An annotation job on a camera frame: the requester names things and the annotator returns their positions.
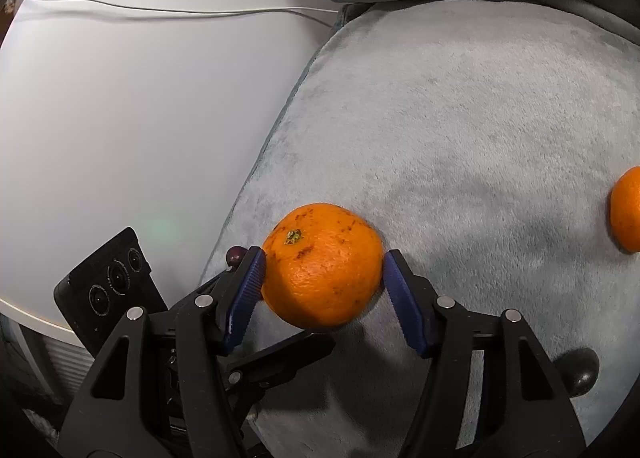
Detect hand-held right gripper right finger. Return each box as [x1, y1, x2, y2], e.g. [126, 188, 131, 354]
[382, 249, 587, 458]

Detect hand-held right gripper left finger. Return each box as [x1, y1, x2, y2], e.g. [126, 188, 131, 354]
[56, 246, 268, 458]

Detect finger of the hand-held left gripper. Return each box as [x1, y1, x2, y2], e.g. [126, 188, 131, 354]
[217, 330, 337, 420]

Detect round orange with stem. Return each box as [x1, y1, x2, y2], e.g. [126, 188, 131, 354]
[260, 203, 385, 330]

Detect grey ribbed panel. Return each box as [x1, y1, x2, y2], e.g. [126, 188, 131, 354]
[0, 313, 97, 419]

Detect white board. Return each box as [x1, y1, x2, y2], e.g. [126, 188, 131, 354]
[0, 0, 341, 339]

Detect dark purple fruit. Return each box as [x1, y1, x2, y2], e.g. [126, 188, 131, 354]
[557, 349, 600, 398]

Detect large oval orange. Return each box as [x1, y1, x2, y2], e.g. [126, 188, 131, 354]
[608, 170, 640, 254]

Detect white cable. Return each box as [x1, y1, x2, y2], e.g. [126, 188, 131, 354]
[7, 0, 341, 30]

